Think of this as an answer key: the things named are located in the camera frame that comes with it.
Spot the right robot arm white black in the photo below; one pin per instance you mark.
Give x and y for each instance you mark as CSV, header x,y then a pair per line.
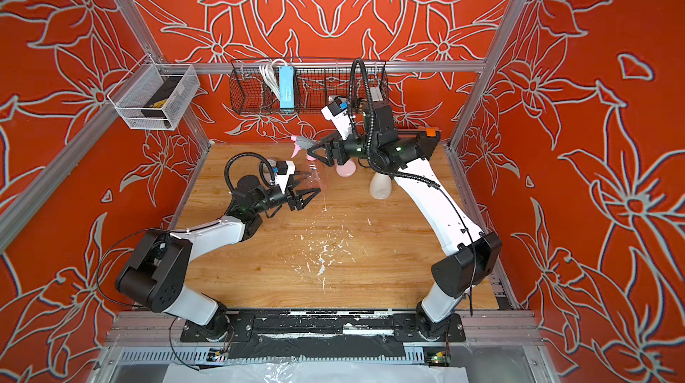
x,y
365,129

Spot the white small box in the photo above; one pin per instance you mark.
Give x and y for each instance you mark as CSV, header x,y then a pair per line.
x,y
376,94

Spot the transparent pink spray bottle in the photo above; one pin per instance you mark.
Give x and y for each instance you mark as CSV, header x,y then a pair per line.
x,y
307,179

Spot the pink grey spray nozzle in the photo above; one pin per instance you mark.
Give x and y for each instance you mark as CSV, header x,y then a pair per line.
x,y
302,143

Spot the white spray bottle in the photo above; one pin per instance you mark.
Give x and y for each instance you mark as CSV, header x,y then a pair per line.
x,y
380,187

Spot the light blue box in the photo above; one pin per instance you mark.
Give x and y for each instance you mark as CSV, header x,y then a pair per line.
x,y
286,89

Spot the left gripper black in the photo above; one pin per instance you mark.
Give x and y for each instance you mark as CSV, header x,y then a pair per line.
x,y
292,203

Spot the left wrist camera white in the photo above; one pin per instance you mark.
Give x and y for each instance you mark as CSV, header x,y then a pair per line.
x,y
283,170

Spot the clear plastic wall bin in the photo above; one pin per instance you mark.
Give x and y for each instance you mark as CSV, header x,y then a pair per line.
x,y
149,99

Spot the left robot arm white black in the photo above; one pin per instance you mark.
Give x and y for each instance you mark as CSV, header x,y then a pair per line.
x,y
155,274

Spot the black orange tool case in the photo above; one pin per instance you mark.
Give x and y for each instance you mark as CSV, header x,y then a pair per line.
x,y
427,141

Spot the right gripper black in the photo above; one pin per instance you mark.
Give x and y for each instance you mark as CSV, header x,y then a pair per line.
x,y
338,145

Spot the black wire basket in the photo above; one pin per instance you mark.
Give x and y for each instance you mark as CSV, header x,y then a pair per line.
x,y
254,85

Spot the opaque pink spray bottle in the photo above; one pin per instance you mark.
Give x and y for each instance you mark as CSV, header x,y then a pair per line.
x,y
347,169

